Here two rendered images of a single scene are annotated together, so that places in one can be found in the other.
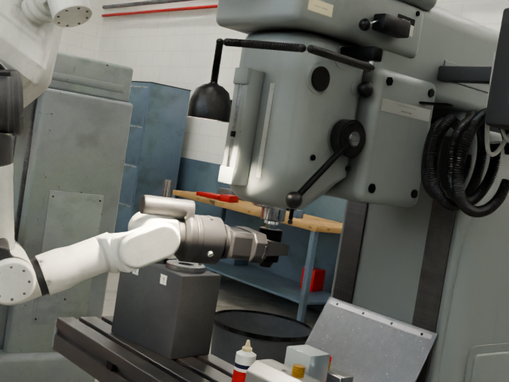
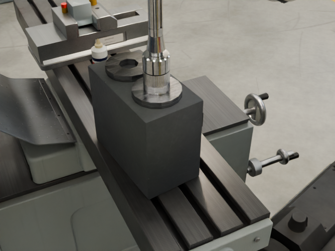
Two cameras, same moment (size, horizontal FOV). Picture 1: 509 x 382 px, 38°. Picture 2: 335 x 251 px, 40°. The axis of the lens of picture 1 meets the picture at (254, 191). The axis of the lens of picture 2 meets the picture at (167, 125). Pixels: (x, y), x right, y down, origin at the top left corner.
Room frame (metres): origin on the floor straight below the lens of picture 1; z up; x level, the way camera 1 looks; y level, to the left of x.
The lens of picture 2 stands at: (2.40, 0.39, 1.58)
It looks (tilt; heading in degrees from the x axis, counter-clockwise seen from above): 38 degrees down; 194
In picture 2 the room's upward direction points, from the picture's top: straight up
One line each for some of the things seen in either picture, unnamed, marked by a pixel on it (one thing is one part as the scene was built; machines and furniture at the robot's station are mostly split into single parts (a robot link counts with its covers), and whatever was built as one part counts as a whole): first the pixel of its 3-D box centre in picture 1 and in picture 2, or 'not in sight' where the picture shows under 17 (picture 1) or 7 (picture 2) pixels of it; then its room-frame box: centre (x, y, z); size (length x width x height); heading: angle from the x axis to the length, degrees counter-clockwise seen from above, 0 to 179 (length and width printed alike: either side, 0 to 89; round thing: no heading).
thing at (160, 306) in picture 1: (165, 301); (144, 118); (1.72, 0.17, 1.03); 0.22 x 0.12 x 0.20; 48
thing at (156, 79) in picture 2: not in sight; (156, 73); (1.75, 0.20, 1.16); 0.05 x 0.05 x 0.06
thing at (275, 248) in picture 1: (274, 248); not in sight; (1.40, -0.06, 1.23); 0.06 x 0.02 x 0.03; 115
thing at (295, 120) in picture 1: (289, 122); not in sight; (1.43, -0.05, 1.47); 0.21 x 0.19 x 0.32; 40
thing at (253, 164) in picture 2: not in sight; (272, 160); (1.19, 0.45, 0.51); 0.22 x 0.06 x 0.06; 130
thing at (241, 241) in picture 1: (224, 242); not in sight; (1.39, 0.04, 1.23); 0.13 x 0.12 x 0.10; 25
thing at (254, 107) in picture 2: not in sight; (246, 112); (1.10, 0.34, 0.63); 0.16 x 0.12 x 0.12; 130
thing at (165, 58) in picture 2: not in sight; (156, 56); (1.75, 0.20, 1.19); 0.05 x 0.05 x 0.01
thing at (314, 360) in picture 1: (306, 366); (79, 10); (1.31, -0.14, 1.04); 0.06 x 0.05 x 0.06; 43
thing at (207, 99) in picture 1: (210, 101); not in sight; (1.28, 0.10, 1.48); 0.07 x 0.07 x 0.06
